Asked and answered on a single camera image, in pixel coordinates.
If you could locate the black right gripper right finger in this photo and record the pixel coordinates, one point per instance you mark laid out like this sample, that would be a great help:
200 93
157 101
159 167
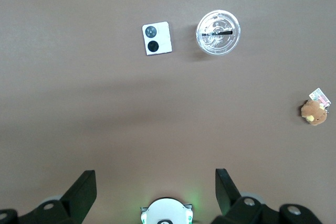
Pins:
236 208

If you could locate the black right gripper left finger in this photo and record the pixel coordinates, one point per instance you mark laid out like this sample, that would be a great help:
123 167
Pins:
73 203

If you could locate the lilac flip phone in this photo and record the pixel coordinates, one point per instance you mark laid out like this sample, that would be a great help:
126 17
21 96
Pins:
162 37

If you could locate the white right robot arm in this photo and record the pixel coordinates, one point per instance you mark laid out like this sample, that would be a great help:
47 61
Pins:
168 212

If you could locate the brown plush toy with tag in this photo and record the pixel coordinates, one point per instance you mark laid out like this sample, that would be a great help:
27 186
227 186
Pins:
313 112

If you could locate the clear plastic cup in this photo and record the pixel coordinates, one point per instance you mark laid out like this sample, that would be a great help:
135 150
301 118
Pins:
218 44

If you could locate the black drinking straw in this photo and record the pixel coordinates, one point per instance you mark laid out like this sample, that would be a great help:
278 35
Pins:
220 33

